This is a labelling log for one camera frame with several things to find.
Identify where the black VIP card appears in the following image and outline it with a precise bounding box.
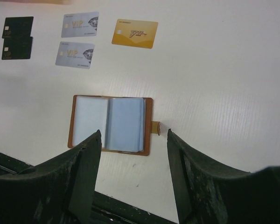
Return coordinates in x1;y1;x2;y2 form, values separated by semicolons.
2;16;34;39

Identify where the brown leather card holder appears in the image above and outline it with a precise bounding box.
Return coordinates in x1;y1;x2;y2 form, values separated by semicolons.
67;95;159;156

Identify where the silver VIP card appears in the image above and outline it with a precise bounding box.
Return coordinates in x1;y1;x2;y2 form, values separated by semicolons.
61;12;99;38
55;42;95;69

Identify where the gold VIP card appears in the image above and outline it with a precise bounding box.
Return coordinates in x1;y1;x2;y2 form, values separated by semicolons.
112;19;159;49

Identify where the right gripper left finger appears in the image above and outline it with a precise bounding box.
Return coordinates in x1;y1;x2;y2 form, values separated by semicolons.
0;131;102;224

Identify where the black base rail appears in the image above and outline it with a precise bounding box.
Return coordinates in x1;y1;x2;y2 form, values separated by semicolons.
0;153;172;224

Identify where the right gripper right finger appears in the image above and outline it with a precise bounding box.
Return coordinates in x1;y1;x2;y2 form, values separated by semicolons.
167;130;280;224

